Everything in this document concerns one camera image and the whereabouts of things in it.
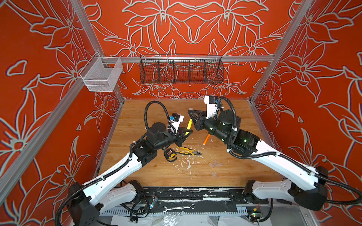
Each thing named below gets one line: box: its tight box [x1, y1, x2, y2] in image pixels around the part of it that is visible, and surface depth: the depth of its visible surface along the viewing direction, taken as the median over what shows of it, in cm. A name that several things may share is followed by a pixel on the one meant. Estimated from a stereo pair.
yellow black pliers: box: [174, 145, 203, 156], surface depth 90 cm
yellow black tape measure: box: [164, 148, 178, 163], surface depth 87 cm
